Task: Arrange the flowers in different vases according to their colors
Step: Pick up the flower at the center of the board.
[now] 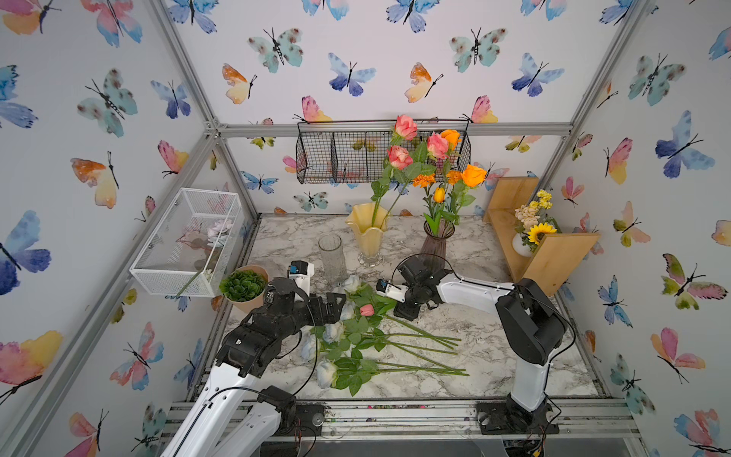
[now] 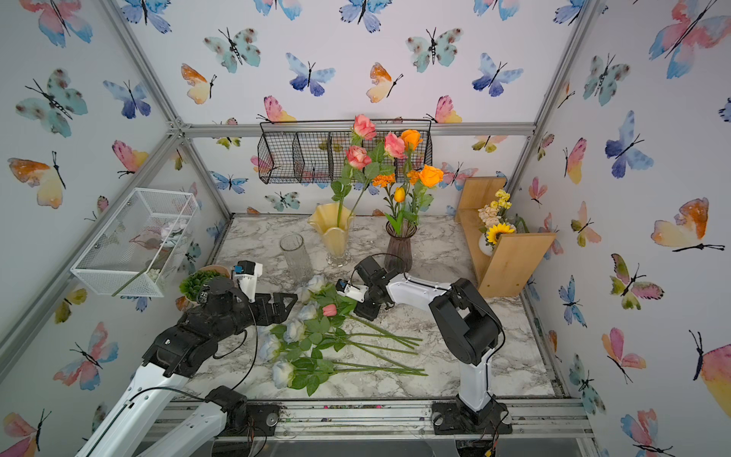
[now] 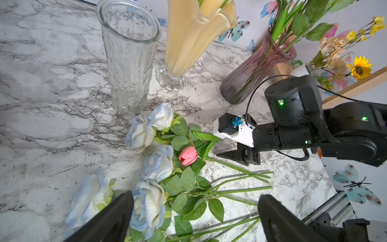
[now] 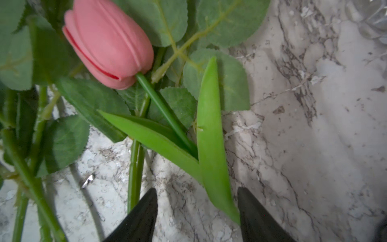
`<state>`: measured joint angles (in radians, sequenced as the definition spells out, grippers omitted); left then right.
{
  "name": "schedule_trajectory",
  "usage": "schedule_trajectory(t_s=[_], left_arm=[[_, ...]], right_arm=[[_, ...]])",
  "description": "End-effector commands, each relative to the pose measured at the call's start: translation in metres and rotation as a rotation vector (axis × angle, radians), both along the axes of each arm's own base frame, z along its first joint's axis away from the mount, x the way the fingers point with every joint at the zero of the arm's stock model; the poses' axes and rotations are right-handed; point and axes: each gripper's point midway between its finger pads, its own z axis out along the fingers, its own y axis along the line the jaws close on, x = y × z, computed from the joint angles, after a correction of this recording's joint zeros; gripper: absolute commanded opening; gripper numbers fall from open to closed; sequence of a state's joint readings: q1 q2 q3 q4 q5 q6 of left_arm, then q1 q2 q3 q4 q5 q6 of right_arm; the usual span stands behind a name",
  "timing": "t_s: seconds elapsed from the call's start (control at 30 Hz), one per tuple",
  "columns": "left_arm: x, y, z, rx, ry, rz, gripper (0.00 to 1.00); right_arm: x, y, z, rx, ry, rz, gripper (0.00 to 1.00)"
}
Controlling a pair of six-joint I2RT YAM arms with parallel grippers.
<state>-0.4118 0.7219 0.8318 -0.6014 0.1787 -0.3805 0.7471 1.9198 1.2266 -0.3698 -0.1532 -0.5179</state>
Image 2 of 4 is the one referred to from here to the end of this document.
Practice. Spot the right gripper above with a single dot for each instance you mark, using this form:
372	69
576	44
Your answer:
364	310

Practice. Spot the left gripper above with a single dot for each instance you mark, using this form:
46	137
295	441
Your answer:
280	314

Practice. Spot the small pink rosebud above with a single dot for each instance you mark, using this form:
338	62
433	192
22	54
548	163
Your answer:
333	313

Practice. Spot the orange yellow tulip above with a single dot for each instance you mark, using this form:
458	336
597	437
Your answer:
402	219

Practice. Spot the orange marigold flower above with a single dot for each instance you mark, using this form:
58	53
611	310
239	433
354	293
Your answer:
388	183

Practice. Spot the orange rose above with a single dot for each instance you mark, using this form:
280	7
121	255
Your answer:
430	178
412	140

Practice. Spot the pink rose tall stem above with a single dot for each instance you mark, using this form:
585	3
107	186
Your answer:
363	129

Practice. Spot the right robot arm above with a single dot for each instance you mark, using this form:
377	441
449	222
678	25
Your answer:
472	332

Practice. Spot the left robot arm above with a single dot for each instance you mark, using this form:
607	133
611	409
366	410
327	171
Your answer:
175	356

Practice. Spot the white blue rose left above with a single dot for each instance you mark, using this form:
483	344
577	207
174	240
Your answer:
295	331

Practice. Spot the white blue rose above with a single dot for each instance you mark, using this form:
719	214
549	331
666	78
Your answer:
310	374
314	286
308	312
295	331

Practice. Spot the white blue rose middle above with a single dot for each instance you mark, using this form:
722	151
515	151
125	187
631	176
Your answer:
308	312

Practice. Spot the white blue rose upper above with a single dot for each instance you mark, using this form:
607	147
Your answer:
314	286

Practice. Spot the purple ribbed glass vase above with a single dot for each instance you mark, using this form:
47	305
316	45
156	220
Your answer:
398	256

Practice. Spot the clear glass vase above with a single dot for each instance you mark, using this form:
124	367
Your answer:
298	261

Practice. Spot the yellow ruffled glass vase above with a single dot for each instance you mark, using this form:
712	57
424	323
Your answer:
332	223

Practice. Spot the green succulent in pink pot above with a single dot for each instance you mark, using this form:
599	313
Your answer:
191	287

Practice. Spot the sunflower bouquet in white vase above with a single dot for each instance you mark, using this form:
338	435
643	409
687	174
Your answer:
495	223

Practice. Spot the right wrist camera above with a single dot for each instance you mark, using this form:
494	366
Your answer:
353	292

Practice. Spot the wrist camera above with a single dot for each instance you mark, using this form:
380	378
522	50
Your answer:
245	275
353	292

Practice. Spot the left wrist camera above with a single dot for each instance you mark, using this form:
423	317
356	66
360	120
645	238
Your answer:
245	275

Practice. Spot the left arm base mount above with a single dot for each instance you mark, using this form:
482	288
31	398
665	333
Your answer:
243	417

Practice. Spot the wooden wall shelf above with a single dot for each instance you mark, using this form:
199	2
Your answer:
506	271

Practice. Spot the aluminium front rail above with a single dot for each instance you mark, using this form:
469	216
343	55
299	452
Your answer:
531	417

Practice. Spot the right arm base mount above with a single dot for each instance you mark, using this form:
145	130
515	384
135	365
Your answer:
455	417

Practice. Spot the black wire wall basket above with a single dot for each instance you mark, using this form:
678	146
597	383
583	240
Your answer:
314	152

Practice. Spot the white mesh wall box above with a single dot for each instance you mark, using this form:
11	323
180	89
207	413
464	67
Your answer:
142	244

